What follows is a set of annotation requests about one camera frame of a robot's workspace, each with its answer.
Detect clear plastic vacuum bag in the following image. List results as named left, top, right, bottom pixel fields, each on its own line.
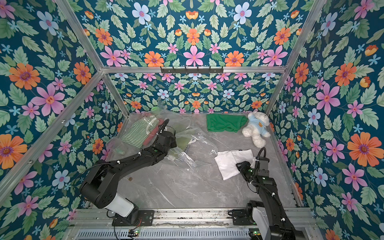
left=107, top=109, right=218, bottom=169

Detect green t-shirt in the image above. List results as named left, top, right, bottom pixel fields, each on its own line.
left=206, top=114, right=248, bottom=133

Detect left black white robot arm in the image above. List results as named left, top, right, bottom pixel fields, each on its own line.
left=80, top=119, right=177, bottom=220

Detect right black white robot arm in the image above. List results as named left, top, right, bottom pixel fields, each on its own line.
left=236, top=147, right=305, bottom=240

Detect red garment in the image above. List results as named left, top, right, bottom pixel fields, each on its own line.
left=142, top=115, right=164, bottom=146

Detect olive green checkered-trim garment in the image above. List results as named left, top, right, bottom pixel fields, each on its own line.
left=176, top=127, right=197, bottom=153

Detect green white striped garment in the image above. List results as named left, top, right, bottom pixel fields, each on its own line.
left=121, top=118, right=145, bottom=149

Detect white teddy bear blue shirt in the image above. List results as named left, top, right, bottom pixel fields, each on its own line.
left=242, top=112, right=271, bottom=148

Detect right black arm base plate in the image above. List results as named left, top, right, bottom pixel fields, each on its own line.
left=228, top=208, right=269, bottom=226

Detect white slotted cable duct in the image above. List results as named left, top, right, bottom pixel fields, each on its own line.
left=75, top=228, right=251, bottom=240

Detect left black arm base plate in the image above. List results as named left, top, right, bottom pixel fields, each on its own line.
left=112, top=210, right=155, bottom=227

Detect black wall hook rail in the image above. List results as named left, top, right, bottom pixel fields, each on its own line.
left=160, top=67, right=224, bottom=74

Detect aluminium front rail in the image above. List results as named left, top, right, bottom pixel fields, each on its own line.
left=67, top=207, right=319, bottom=228

